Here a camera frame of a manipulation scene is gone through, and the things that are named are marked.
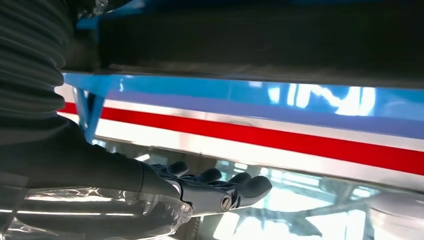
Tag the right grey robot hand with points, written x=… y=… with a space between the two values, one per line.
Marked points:
x=82 y=165

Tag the blue metal shelf rack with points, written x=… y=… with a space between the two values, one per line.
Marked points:
x=198 y=89

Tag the white car with red stripe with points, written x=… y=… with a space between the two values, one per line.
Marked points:
x=265 y=139

